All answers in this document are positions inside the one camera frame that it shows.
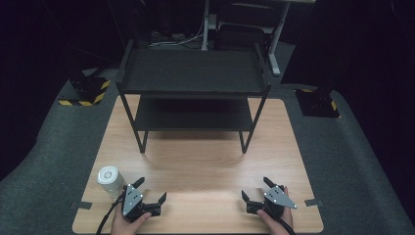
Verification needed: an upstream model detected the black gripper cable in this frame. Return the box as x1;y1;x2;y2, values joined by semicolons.
269;209;298;235
95;192;127;235

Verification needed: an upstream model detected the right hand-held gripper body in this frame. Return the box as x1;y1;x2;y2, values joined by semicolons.
246;184;299;219

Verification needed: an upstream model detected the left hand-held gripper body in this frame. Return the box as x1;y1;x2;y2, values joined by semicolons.
121;183;162;224

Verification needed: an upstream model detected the black two-tier shelf rack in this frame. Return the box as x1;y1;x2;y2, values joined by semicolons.
115;38;273;155

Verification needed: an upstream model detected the person's right hand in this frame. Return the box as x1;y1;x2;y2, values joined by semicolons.
255;185;295;235

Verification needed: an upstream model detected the white metal desk frame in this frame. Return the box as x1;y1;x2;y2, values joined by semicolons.
200;0;317;78

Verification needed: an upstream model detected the white cylindrical cup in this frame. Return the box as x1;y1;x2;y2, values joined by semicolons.
96;165;128;201

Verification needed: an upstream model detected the person's left hand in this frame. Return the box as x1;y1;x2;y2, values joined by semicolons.
110;202;153;235

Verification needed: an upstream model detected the black stand base striped edge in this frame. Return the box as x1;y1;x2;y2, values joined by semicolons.
57;75;112;108
294;87;342;119

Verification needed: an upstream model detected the white floor cable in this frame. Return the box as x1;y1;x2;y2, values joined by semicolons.
148;18;206;49

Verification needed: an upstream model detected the grey tape strip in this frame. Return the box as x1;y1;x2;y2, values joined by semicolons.
304;198;325;208
69;201;94;211

